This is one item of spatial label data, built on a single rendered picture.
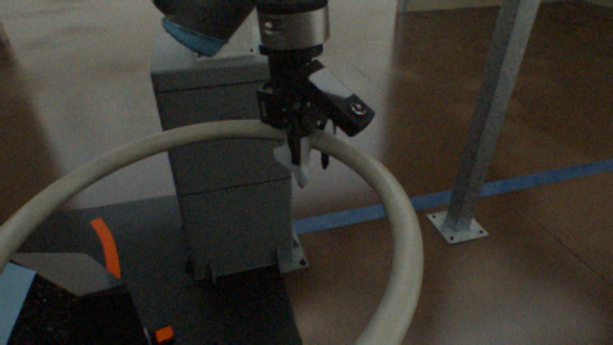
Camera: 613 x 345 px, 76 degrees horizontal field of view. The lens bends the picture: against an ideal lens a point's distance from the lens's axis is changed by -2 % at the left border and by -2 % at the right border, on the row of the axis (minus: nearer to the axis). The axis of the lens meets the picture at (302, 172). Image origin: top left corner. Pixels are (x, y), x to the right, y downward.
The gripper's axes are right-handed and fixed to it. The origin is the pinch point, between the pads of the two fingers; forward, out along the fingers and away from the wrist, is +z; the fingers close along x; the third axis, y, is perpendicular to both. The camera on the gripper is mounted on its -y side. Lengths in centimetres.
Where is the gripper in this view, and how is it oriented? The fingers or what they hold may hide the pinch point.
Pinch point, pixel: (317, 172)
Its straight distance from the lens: 62.3
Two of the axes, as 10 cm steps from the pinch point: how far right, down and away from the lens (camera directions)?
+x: -6.0, 4.9, -6.3
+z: 0.8, 8.2, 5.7
